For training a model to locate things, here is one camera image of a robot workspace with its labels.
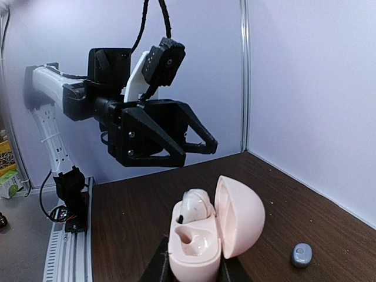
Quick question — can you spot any purple earbud charging case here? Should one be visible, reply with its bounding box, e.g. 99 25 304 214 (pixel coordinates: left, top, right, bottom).
291 243 313 268

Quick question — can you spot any left black braided cable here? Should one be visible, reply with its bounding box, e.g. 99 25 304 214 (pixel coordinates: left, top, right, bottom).
130 0 174 53

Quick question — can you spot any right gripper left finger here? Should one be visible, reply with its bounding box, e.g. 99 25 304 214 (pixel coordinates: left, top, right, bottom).
140 236 173 282

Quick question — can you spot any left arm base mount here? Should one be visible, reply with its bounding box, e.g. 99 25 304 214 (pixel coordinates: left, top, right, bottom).
53 166 88 233

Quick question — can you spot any green white carton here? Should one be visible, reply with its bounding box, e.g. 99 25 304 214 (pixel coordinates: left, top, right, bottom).
0 169 22 199

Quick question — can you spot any white stem earbud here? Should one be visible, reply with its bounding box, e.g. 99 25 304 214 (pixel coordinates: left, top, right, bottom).
177 189 211 224

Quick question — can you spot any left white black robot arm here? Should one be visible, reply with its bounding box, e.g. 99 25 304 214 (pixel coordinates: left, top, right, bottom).
24 39 217 213

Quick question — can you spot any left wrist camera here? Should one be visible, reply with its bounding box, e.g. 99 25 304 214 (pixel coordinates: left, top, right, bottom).
123 36 187 103

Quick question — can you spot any left aluminium frame post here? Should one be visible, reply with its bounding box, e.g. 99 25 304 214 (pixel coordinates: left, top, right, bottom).
240 0 251 152

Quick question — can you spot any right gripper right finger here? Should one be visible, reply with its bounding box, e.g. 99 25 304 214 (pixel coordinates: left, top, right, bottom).
219 256 253 282

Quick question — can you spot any pink round charging case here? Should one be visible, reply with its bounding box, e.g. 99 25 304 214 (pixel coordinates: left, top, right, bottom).
168 175 266 281

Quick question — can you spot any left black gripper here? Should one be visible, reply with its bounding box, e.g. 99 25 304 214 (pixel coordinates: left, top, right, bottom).
106 99 218 167

